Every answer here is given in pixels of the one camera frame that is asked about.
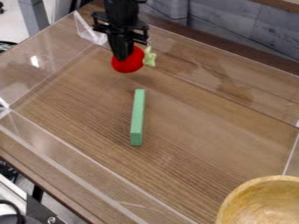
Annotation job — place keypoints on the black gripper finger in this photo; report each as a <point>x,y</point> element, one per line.
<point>122,44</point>

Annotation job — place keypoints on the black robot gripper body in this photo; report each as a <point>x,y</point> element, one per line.
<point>135,29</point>

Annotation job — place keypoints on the red plush fruit green leaves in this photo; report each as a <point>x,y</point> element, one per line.
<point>142,57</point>

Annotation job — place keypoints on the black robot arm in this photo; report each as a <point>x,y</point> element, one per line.
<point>122,10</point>

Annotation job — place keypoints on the green rectangular block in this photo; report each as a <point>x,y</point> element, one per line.
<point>138,118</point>

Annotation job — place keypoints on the grey table leg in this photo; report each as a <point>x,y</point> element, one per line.
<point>34,15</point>

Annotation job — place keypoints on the wooden bowl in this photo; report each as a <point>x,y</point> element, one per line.
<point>263,201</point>

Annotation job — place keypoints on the clear acrylic enclosure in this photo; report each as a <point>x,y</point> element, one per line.
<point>221,124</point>

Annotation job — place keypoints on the black device with cable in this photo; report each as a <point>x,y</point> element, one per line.
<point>32,213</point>

